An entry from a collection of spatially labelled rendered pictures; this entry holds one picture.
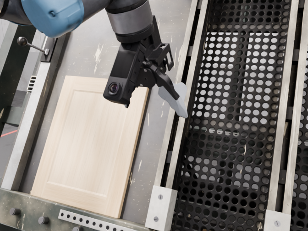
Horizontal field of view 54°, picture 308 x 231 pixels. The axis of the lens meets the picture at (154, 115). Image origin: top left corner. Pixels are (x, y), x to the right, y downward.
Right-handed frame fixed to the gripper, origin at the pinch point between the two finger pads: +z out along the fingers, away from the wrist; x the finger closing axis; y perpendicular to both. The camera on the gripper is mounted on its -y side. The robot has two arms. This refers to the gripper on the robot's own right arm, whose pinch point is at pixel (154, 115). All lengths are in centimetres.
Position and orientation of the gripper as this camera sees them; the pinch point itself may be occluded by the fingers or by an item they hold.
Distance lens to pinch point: 65.7
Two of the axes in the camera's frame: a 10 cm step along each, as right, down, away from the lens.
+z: 2.3, 7.3, 6.5
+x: -8.6, -1.5, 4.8
